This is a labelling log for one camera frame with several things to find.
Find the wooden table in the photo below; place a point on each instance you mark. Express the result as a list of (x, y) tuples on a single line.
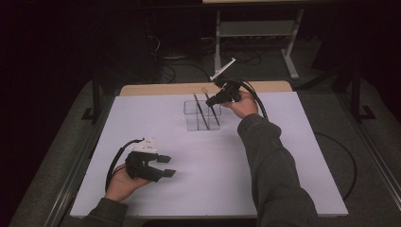
[(157, 89)]

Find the person's left hand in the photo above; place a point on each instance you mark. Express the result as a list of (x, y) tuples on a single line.
[(121, 187)]

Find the white metal frame desk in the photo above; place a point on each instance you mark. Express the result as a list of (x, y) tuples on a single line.
[(257, 29)]

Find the thin dark makeup brush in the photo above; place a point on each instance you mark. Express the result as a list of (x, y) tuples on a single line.
[(201, 111)]

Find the person's right hand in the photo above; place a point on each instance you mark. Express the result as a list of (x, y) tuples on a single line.
[(244, 107)]

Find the black metal stand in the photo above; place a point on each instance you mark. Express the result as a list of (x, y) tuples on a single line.
[(356, 94), (96, 94)]

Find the round beige head makeup brush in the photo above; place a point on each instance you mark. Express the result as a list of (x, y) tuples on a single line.
[(215, 116)]

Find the white table cover sheet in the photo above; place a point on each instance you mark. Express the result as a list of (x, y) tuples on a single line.
[(205, 173)]

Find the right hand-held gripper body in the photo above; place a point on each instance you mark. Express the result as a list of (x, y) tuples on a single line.
[(231, 91)]

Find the clear plastic divided organizer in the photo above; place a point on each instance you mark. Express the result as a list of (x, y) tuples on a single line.
[(192, 121)]

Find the aluminium frame rail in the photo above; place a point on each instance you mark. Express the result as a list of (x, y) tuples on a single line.
[(378, 160), (67, 186)]

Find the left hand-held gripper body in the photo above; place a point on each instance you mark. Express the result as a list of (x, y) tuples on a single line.
[(140, 167)]

